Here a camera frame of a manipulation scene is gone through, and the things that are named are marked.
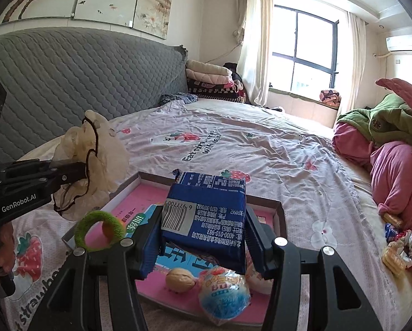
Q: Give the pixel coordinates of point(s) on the floral wall painting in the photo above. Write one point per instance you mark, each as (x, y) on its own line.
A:
(106, 0)

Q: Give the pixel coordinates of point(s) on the white air conditioner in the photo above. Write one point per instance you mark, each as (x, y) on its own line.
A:
(402, 43)

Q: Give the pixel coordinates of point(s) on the cream curtain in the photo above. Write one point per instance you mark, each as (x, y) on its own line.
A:
(256, 41)
(356, 58)

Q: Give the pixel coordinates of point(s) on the window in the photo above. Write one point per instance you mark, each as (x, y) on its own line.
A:
(313, 41)

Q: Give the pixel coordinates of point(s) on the open biscuit packet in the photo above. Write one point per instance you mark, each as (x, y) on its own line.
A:
(397, 257)

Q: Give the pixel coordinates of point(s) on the walnut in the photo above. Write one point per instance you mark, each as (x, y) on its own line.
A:
(180, 280)

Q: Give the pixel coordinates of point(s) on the yellow snack packet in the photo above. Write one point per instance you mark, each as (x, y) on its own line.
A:
(392, 219)

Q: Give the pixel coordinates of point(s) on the dark blue cloth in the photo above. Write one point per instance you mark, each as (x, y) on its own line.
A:
(178, 98)

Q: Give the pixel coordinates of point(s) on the strawberry printed bedsheet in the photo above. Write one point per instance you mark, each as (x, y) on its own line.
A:
(261, 151)

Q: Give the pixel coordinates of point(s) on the person's left hand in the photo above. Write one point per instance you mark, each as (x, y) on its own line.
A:
(5, 251)

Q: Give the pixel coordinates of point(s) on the pink book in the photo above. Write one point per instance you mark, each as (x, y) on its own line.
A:
(130, 200)

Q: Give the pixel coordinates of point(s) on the pink clothing pile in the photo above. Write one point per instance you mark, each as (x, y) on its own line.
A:
(399, 169)

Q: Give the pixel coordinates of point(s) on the cream folded blanket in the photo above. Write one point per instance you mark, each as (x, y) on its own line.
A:
(206, 67)

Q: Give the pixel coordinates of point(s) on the white window bench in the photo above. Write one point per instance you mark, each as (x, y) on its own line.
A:
(295, 105)

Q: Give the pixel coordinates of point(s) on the blue white round snack packet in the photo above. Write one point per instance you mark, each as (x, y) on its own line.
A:
(223, 300)

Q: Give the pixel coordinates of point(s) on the pink folded blanket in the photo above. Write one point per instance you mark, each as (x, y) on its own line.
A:
(209, 80)

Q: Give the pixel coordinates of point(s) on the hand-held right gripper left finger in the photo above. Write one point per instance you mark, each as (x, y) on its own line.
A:
(150, 244)

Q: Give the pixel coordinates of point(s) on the red white round snack packet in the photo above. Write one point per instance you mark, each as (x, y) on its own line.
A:
(256, 281)

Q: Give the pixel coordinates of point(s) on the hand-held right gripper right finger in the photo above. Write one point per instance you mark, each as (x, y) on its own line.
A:
(257, 244)

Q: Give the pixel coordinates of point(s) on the grey quilted headboard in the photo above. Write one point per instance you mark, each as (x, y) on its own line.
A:
(71, 86)

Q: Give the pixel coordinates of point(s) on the black cloth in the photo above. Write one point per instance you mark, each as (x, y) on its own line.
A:
(232, 70)

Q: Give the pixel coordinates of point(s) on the small blue wrapper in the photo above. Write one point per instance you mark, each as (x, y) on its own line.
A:
(392, 232)

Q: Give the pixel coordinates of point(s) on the orange mandarin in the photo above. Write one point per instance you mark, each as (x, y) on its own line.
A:
(107, 232)

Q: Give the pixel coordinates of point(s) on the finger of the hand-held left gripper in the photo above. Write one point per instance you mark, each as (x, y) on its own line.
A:
(61, 179)
(37, 167)

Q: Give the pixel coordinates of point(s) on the green fuzzy scrunchie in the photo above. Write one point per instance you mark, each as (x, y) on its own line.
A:
(88, 222)

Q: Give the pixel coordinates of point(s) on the shallow grey cardboard box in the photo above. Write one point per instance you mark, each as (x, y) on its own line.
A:
(261, 203)

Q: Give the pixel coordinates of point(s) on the dark checked folded blanket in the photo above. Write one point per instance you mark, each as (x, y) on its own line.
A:
(213, 93)

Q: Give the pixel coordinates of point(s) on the green jacket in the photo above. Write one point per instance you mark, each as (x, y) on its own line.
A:
(392, 117)

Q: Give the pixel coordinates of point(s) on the folded patterned cloth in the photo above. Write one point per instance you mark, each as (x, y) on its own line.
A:
(329, 98)

